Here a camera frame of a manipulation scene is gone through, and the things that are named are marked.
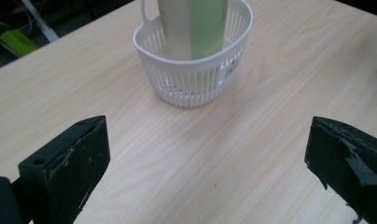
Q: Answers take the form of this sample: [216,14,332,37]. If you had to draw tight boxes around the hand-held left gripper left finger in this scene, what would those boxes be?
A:
[11,115,111,224]

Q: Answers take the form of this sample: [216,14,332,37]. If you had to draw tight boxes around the white pole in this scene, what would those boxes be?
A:
[21,0,61,43]

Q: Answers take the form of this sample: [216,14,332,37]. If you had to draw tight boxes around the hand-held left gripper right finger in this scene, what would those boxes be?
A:
[303,116,377,224]

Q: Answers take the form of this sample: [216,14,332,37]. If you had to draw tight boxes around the white slotted plastic basket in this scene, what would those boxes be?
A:
[133,0,254,109]

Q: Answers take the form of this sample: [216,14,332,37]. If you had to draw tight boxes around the green and white carton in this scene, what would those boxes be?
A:
[157,0,230,61]

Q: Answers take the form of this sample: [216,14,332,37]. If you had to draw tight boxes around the green object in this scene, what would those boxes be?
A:
[0,18,40,58]

